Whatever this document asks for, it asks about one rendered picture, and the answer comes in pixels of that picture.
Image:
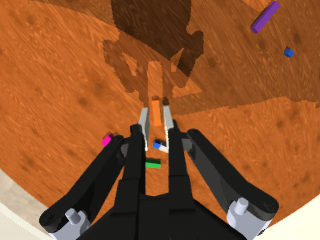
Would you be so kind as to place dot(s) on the green rod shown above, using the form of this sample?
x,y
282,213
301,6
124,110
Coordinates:
x,y
153,163

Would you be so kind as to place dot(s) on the orange rod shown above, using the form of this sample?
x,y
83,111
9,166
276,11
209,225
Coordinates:
x,y
156,112

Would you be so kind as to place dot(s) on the purple rod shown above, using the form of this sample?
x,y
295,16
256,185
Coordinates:
x,y
264,18

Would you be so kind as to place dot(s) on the grey rod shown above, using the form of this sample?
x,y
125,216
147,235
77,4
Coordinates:
x,y
163,147

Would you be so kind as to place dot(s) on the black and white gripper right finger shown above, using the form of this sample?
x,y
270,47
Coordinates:
x,y
249,209

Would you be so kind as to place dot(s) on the small magenta block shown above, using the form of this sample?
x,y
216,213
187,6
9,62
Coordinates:
x,y
107,139

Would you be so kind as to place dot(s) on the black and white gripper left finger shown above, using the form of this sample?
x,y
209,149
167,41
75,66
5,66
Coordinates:
x,y
74,213

